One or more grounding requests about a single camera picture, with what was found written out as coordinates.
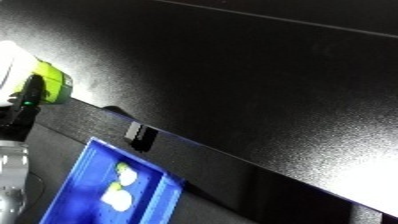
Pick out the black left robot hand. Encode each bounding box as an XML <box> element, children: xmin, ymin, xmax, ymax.
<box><xmin>0</xmin><ymin>73</ymin><xmax>48</xmax><ymax>143</ymax></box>

